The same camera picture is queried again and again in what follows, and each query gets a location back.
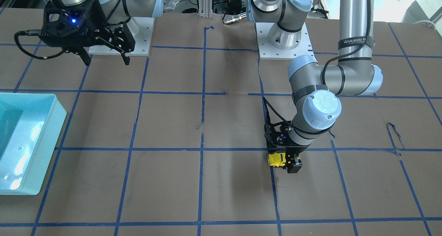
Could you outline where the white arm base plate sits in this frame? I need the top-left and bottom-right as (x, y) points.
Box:
(88, 17), (155, 56)
(255, 22), (314, 60)

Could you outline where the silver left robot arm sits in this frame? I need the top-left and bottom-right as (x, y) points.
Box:
(246, 0), (383, 173)

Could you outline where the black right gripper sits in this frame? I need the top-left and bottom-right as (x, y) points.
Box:
(40, 0), (135, 66)

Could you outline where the light blue plastic bin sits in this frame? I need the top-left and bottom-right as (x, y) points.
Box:
(0, 93), (67, 195)

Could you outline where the black braided left gripper cable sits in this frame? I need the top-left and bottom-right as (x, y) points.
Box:
(262, 0), (375, 137)

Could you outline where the aluminium frame post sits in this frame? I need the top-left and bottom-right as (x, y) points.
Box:
(198, 0), (213, 20)

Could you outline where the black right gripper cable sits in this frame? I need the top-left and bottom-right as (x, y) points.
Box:
(14, 29), (64, 59)

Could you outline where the yellow beetle toy car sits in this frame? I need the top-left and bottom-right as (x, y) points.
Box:
(267, 152), (286, 168)

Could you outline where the silver cylindrical connector plug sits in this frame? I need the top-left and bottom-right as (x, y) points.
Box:
(222, 12), (247, 25)

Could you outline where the black power adapter box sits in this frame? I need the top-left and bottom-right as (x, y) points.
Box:
(223, 0), (242, 15)

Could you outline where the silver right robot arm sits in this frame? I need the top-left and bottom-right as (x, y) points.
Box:
(38, 0), (164, 66)

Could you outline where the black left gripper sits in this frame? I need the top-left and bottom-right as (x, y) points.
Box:
(264, 122), (311, 174)

